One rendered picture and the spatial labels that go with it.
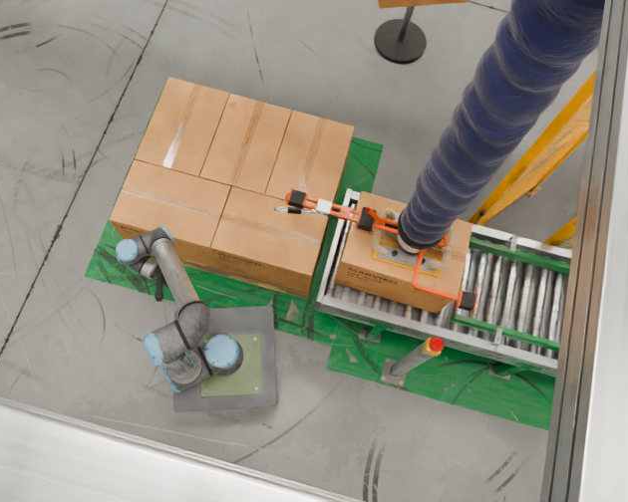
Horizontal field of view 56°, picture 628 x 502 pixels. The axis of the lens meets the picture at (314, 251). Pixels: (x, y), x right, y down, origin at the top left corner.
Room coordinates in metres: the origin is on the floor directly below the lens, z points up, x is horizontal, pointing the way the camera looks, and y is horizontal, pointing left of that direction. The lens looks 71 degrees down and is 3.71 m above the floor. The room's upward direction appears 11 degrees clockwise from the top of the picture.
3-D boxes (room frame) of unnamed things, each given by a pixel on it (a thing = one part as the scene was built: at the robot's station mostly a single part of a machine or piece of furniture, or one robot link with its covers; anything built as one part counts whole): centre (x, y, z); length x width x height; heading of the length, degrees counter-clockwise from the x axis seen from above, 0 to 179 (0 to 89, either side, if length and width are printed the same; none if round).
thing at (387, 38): (3.06, -0.35, 0.31); 0.40 x 0.40 x 0.62
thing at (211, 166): (1.49, 0.53, 0.34); 1.20 x 1.00 x 0.40; 85
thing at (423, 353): (0.58, -0.64, 0.50); 0.07 x 0.07 x 1.00; 85
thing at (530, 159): (1.76, -1.17, 1.05); 0.87 x 0.10 x 2.10; 137
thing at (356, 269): (1.09, -0.46, 0.75); 0.60 x 0.40 x 0.40; 84
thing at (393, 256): (0.99, -0.46, 0.97); 0.34 x 0.10 x 0.05; 84
